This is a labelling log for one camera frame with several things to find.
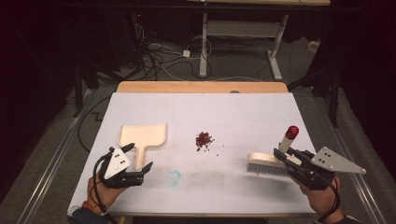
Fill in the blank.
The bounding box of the red bracelet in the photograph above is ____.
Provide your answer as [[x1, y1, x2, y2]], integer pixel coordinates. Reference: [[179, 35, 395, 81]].
[[81, 201, 101, 215]]

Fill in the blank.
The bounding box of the cream plastic dustpan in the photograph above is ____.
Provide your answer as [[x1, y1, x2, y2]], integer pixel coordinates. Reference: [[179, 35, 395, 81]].
[[117, 122, 168, 172]]

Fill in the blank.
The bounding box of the black metal stand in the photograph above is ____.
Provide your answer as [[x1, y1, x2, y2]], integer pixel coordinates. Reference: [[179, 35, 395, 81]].
[[72, 62, 101, 119], [288, 66, 341, 129]]

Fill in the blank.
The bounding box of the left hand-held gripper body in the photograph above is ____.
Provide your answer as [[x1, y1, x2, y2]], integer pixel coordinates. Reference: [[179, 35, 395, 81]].
[[100, 147, 146, 189]]

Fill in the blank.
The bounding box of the metal floor rail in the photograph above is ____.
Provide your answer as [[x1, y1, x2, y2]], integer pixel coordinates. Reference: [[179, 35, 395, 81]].
[[15, 88, 93, 224], [313, 96, 389, 224]]

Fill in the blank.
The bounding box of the cream brush with red handle tip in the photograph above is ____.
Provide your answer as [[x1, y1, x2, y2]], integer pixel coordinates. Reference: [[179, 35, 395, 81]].
[[246, 125, 303, 178]]

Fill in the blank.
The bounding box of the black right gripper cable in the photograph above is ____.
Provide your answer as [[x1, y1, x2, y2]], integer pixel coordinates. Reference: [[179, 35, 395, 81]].
[[316, 174, 342, 224]]

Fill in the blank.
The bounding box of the white metal desk frame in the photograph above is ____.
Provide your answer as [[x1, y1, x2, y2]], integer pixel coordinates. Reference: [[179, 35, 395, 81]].
[[186, 0, 332, 82]]

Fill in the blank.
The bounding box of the tangle of floor cables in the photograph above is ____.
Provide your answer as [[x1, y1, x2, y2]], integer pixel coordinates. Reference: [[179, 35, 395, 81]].
[[130, 12, 219, 82]]

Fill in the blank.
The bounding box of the person's left hand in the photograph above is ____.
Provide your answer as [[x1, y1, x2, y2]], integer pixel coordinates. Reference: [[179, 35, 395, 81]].
[[86, 172, 126, 215]]

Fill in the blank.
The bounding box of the black floor cable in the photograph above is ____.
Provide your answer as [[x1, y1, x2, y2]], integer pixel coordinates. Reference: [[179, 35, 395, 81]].
[[77, 94, 113, 154]]

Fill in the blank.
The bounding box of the person's right hand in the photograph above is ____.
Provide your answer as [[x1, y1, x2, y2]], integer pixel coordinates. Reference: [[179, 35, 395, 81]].
[[299, 175, 343, 220]]

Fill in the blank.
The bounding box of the white table cover sheet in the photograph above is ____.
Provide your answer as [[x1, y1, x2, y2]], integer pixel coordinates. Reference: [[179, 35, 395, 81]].
[[68, 91, 318, 216]]

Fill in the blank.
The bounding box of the pile of red crumbs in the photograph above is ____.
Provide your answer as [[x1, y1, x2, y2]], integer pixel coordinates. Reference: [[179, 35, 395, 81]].
[[194, 131, 217, 153]]

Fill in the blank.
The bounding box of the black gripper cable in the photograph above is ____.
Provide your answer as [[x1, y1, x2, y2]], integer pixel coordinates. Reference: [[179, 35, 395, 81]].
[[92, 148, 115, 224], [316, 174, 342, 224]]

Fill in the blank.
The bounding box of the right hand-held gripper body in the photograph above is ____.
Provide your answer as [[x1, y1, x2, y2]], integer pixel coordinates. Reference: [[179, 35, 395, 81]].
[[287, 146, 367, 191]]

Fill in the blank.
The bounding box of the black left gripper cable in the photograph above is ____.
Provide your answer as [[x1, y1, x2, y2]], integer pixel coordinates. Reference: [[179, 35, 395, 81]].
[[92, 148, 115, 224]]

